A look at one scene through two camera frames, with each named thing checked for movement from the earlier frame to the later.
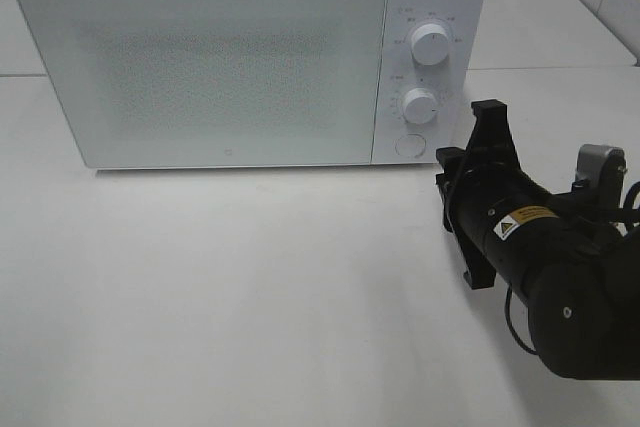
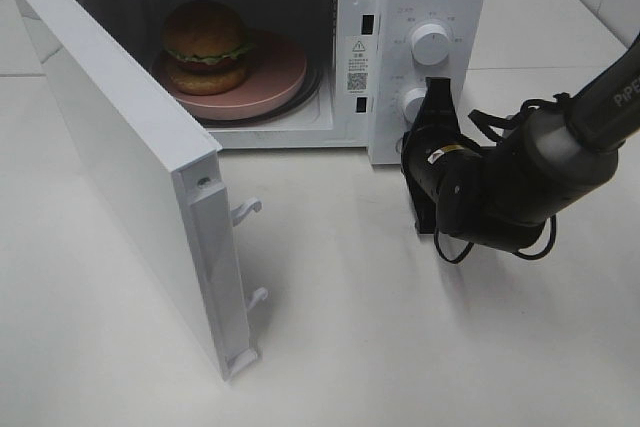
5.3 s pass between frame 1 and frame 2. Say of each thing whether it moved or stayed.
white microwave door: moved
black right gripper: moved
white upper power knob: stayed
